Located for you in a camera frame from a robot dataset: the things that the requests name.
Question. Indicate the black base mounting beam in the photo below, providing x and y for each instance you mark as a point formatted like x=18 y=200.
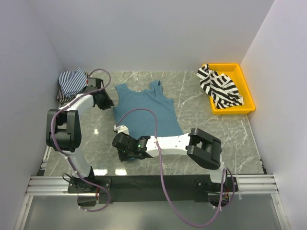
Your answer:
x=103 y=195

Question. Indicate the aluminium extrusion rail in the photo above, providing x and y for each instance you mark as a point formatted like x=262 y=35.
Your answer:
x=243 y=184

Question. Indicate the black white striped top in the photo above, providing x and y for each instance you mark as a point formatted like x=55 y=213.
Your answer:
x=220 y=88

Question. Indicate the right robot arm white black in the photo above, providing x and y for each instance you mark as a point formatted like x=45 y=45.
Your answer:
x=203 y=148

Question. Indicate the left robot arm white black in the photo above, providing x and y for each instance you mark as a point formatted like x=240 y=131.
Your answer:
x=63 y=131

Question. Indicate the yellow plastic tray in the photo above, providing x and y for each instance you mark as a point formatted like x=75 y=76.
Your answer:
x=234 y=71

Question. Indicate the dark striped folded top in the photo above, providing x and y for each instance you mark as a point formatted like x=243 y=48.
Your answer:
x=62 y=98

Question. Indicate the blue white striped folded top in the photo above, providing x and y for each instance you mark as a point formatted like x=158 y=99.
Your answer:
x=72 y=82

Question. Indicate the teal blue tank top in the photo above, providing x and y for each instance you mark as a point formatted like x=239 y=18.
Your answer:
x=140 y=111

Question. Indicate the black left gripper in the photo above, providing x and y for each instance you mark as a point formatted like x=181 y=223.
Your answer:
x=108 y=103

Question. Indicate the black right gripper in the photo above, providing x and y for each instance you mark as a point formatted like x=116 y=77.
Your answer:
x=122 y=157

